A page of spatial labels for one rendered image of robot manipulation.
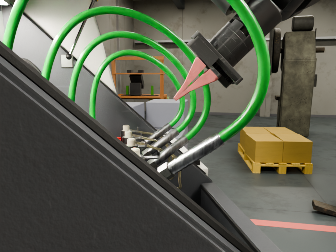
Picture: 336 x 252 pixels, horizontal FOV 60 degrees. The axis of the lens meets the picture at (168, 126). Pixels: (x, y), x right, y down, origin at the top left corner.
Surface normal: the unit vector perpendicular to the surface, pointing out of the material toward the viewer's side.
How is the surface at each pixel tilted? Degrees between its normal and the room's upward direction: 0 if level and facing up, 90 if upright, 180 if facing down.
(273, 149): 90
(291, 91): 92
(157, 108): 90
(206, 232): 90
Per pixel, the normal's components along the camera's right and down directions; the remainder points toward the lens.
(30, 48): 0.20, 0.17
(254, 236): 0.00, -0.99
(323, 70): -0.18, 0.17
